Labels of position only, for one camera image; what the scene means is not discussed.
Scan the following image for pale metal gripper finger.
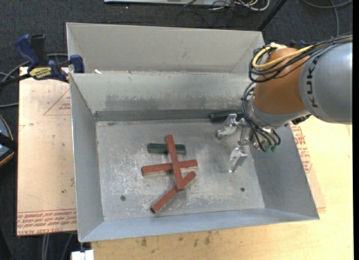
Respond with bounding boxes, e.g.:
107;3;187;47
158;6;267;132
228;145;249;174
215;125;240;141

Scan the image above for red-brown flat block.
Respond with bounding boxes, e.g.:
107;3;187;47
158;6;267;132
140;159;199;177
150;171;197;214
164;134;186;192

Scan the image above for dark green flat block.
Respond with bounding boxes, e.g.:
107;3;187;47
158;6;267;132
146;143;187;155

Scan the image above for grey metal bin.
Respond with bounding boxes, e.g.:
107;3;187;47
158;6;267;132
66;22;320;243

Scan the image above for brown cardboard board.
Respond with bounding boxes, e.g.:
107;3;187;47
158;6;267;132
16;66;328;237

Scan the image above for black cylinder on white bracket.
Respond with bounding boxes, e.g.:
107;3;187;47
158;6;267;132
291;115;311;125

